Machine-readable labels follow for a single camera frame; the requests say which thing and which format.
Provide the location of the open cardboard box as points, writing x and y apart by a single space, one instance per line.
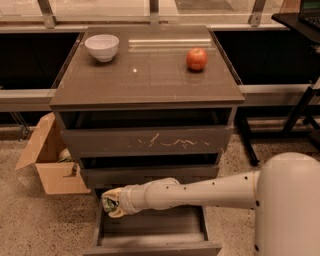
42 151

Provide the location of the green soda can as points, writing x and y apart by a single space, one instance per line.
109 204

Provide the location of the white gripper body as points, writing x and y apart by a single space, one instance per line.
128 199

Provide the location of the top grey drawer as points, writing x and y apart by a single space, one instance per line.
146 132

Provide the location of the white ceramic bowl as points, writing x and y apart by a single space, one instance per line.
103 47

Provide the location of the black laptop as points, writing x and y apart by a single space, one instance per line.
309 13

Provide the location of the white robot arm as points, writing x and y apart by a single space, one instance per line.
284 193

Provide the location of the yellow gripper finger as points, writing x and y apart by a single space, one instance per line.
112 194
117 213

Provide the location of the middle grey drawer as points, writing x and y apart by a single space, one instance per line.
103 172

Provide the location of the white item in box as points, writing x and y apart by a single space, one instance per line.
65 156

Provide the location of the grey drawer cabinet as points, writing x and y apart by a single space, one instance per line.
149 72

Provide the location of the bottom grey open drawer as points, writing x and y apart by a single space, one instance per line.
181 231

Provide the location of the red apple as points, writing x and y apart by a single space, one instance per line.
196 59

